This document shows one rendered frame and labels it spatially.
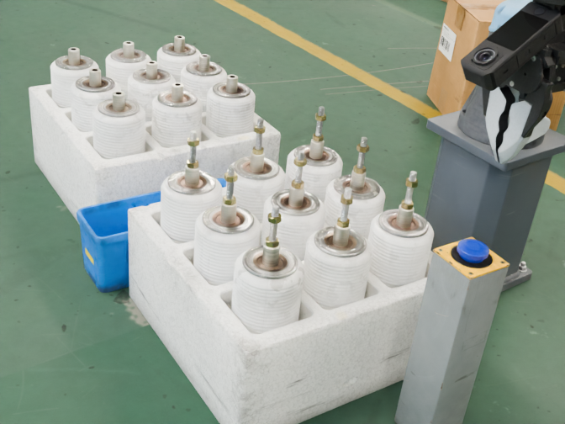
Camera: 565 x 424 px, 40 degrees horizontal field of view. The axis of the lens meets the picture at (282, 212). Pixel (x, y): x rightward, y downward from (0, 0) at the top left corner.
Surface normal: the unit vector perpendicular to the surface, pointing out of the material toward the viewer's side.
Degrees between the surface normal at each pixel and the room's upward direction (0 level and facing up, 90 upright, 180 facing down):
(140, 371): 0
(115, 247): 92
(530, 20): 32
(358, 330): 90
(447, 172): 90
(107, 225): 88
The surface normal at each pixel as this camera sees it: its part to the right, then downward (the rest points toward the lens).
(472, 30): -0.99, 0.00
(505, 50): -0.37, -0.62
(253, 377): 0.53, 0.48
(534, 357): 0.09, -0.85
